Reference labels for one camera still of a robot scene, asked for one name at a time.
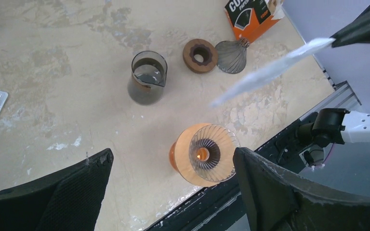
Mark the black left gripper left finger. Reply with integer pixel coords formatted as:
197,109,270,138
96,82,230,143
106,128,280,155
0,148,114,231

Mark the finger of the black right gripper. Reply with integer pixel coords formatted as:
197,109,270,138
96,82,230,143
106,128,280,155
331,5,370,48

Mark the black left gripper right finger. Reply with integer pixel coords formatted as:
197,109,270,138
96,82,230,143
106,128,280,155
233,148,370,231

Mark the clear ribbed glass dripper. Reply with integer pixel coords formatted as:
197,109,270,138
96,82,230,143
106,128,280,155
189,124,240,183

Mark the light wooden dripper ring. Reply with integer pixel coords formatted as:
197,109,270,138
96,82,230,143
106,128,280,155
173,123,237,188

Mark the white paper coffee filter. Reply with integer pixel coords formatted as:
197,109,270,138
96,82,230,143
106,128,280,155
210,38,336,107

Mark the orange glass carafe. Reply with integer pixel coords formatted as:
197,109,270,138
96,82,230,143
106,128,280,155
169,142,179,172

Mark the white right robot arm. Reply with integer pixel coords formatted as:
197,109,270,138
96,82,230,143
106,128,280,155
295,5,370,148

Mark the orange coffee filter box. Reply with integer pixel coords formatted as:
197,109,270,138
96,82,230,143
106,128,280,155
224,0,285,43

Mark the grey glass carafe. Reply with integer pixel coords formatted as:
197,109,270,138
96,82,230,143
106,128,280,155
128,51,168,105

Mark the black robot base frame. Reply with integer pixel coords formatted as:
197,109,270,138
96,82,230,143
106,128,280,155
145,112,318,231

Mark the dark wooden dripper ring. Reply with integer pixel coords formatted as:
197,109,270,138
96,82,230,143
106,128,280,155
182,38,219,74

